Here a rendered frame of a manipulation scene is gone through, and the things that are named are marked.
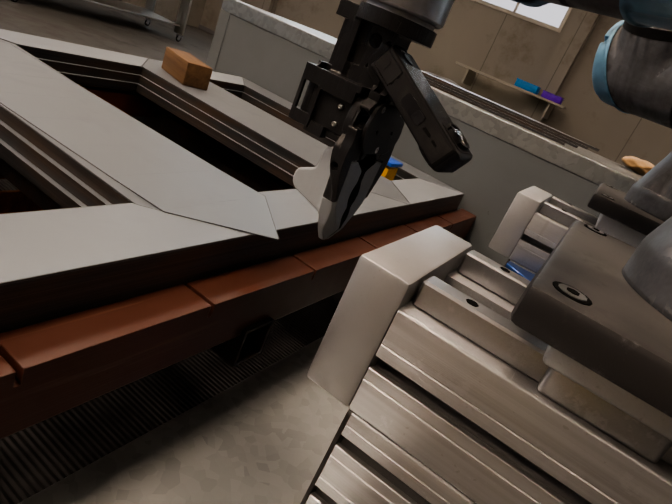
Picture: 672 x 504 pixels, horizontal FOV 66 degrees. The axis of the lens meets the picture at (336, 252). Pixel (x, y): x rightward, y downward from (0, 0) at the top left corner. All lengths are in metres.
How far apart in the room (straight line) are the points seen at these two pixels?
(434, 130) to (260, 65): 1.22
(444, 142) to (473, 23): 8.68
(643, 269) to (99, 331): 0.37
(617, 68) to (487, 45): 8.16
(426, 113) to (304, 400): 0.39
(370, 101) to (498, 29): 8.55
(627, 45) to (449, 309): 0.60
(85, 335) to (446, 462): 0.28
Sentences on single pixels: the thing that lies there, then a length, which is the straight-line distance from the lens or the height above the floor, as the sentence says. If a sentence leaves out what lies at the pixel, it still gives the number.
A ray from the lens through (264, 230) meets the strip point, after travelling 0.60.
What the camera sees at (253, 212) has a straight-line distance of 0.64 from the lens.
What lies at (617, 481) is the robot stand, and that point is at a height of 0.96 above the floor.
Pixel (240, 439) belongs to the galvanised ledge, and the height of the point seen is 0.68.
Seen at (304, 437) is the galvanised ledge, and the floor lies 0.68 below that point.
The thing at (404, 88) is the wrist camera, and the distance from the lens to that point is 0.45.
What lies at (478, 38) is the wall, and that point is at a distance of 9.04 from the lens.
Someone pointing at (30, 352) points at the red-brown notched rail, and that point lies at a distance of 0.42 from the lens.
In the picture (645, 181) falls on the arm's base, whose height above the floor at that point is 1.07.
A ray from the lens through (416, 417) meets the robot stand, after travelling 0.31.
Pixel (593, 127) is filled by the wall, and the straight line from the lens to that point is 8.62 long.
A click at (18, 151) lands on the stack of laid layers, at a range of 0.72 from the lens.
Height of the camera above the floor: 1.10
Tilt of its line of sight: 22 degrees down
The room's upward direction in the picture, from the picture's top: 23 degrees clockwise
